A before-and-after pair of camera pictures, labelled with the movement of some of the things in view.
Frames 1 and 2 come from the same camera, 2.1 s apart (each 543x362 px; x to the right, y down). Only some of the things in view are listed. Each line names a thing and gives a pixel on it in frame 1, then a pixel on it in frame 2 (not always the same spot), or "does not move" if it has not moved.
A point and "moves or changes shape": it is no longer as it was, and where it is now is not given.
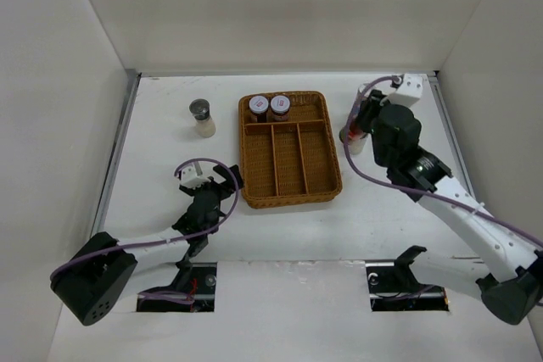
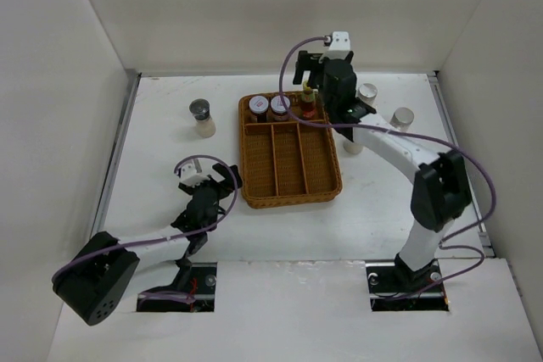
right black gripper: (371, 107) → (305, 64)
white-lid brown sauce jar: (280, 106) does not move
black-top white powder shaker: (356, 145) does not move
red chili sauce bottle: (353, 134) moves or changes shape
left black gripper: (226, 187) does not move
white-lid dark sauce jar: (259, 105) does not move
